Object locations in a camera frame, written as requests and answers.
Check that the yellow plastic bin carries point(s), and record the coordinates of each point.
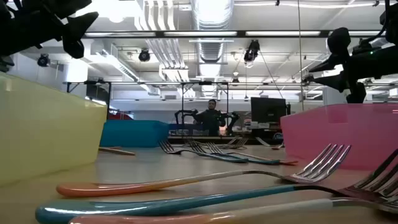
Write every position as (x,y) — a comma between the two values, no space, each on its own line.
(46,130)

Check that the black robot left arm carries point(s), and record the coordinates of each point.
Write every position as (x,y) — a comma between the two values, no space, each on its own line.
(4,63)

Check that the person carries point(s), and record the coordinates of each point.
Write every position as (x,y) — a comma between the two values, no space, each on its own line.
(211,119)

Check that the black computer monitor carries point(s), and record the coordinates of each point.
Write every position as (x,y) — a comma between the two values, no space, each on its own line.
(269,109)

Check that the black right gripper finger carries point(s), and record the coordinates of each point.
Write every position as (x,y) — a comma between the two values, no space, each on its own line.
(339,82)
(339,43)

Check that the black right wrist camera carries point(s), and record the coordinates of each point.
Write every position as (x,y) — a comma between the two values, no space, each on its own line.
(391,28)

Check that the black hanging camera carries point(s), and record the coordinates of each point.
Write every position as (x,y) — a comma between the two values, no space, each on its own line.
(144,55)
(43,60)
(252,51)
(307,79)

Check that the round silver ceiling duct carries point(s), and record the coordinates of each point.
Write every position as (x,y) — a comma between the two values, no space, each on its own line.
(211,18)

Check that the blue plastic bin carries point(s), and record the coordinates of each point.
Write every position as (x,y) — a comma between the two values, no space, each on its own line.
(133,133)

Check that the red cabinet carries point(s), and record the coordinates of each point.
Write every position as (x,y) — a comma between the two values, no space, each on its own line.
(119,116)

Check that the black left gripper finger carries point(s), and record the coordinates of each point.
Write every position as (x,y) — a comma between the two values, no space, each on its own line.
(68,6)
(76,29)

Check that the black rig frame with lights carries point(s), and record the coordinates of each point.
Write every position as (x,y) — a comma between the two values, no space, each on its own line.
(160,34)

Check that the pink plastic bin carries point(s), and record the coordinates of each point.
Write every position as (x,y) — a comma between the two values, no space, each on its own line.
(342,137)

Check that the black background robot arm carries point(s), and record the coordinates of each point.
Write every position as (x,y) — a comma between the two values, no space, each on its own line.
(186,111)
(232,119)

